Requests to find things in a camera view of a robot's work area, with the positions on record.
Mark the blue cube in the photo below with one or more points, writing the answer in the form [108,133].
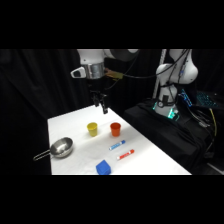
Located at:
[103,167]

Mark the black robot stand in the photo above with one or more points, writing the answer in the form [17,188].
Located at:
[166,133]

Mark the orange cup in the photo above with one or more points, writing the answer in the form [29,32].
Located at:
[115,129]

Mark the blue backlit keyboard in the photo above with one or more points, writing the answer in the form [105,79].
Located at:
[206,99]

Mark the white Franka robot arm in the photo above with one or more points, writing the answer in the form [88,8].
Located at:
[181,71]

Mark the black curtain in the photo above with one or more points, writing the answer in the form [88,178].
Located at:
[33,93]

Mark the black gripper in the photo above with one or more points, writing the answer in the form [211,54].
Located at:
[96,85]

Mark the yellow cup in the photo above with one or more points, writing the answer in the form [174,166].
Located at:
[92,129]

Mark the blue and white marker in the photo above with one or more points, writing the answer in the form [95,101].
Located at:
[117,145]

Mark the red and white marker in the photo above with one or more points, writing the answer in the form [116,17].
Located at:
[125,154]

